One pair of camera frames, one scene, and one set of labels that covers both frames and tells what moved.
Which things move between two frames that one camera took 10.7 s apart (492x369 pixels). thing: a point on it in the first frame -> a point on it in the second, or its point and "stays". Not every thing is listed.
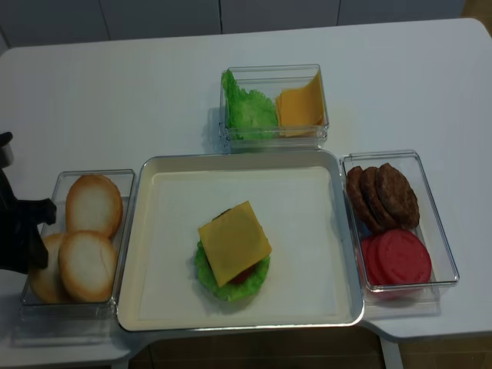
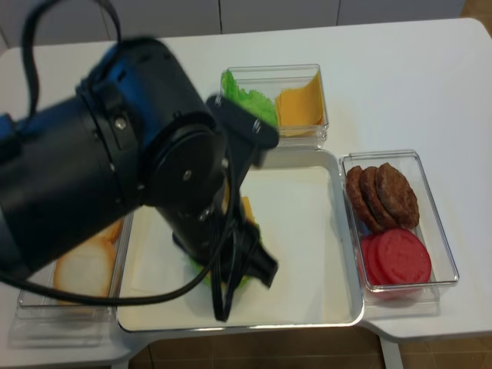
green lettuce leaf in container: x=247 y=114 stays
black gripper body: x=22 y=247 -> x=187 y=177
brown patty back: x=367 y=216 stays
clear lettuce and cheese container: x=273 y=108 stays
